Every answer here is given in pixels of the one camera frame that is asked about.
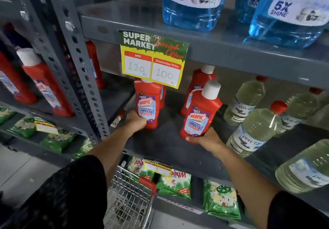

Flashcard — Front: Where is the person's left hand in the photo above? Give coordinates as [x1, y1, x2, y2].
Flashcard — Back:
[123, 110, 147, 137]

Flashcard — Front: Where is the person's right hand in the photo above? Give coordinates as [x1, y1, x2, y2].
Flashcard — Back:
[185, 127, 225, 157]

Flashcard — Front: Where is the red bathroom cleaner bottle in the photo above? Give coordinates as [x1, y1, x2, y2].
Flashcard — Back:
[159, 85, 167, 110]
[134, 78, 163, 130]
[85, 40, 105, 90]
[0, 51, 38, 105]
[180, 80, 223, 145]
[16, 48, 75, 118]
[180, 65, 217, 116]

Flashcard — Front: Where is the person's right forearm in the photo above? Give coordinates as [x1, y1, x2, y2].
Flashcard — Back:
[213, 144, 281, 229]

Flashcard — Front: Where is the person's left forearm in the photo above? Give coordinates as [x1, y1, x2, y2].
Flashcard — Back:
[87, 127, 134, 187]

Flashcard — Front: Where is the green detergent packet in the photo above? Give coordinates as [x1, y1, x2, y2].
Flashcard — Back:
[0, 106, 15, 125]
[156, 169, 192, 201]
[40, 127, 77, 154]
[203, 180, 242, 221]
[127, 157, 155, 182]
[7, 116, 36, 138]
[71, 137, 94, 160]

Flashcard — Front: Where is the small yellow price tag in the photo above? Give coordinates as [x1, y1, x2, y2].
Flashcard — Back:
[34, 117, 59, 136]
[143, 159, 172, 177]

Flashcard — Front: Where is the pale yellow liquid bottle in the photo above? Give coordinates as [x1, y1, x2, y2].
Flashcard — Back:
[226, 101, 288, 159]
[275, 139, 329, 194]
[223, 76, 268, 127]
[273, 87, 324, 138]

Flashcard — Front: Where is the green and yellow price sign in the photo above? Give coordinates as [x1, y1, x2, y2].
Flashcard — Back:
[118, 29, 190, 89]

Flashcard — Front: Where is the grey metal shelving rack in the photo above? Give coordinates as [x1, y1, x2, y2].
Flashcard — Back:
[0, 0, 136, 168]
[42, 0, 329, 229]

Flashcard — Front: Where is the blue glass cleaner bottle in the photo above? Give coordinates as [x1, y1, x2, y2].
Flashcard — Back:
[235, 0, 269, 24]
[248, 0, 329, 49]
[162, 0, 232, 32]

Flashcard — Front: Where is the metal wire shopping cart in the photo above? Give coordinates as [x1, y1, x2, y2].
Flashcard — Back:
[103, 166, 157, 229]

